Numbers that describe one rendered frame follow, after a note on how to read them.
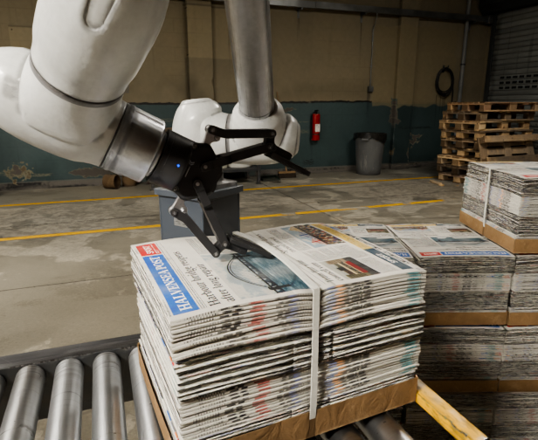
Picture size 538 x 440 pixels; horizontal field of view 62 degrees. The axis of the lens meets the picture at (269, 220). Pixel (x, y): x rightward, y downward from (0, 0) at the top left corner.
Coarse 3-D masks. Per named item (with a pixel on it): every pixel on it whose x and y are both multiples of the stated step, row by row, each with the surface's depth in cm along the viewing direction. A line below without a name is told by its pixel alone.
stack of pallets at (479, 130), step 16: (448, 112) 743; (464, 112) 717; (480, 112) 701; (496, 112) 714; (512, 112) 710; (528, 112) 725; (448, 128) 760; (464, 128) 720; (480, 128) 690; (496, 128) 711; (512, 128) 723; (528, 128) 741; (448, 144) 760; (464, 144) 726; (464, 160) 721; (464, 176) 728
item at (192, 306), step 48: (192, 240) 76; (144, 288) 63; (192, 288) 57; (240, 288) 57; (288, 288) 57; (144, 336) 74; (192, 336) 51; (240, 336) 54; (288, 336) 57; (192, 384) 53; (240, 384) 56; (288, 384) 59; (192, 432) 55; (240, 432) 57
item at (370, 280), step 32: (320, 224) 87; (320, 256) 69; (352, 256) 69; (384, 256) 69; (352, 288) 59; (384, 288) 62; (416, 288) 64; (352, 320) 61; (384, 320) 63; (416, 320) 66; (352, 352) 62; (384, 352) 66; (416, 352) 68; (352, 384) 64; (384, 384) 67
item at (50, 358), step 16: (128, 336) 91; (32, 352) 85; (48, 352) 85; (64, 352) 85; (80, 352) 85; (96, 352) 85; (112, 352) 86; (128, 352) 87; (0, 368) 80; (16, 368) 81; (48, 368) 83; (128, 368) 88; (48, 384) 83; (128, 384) 89; (48, 400) 84; (128, 400) 90; (0, 416) 82
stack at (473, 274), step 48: (384, 240) 146; (432, 240) 146; (480, 240) 146; (432, 288) 134; (480, 288) 134; (528, 288) 134; (432, 336) 137; (480, 336) 137; (528, 336) 137; (432, 432) 146; (528, 432) 146
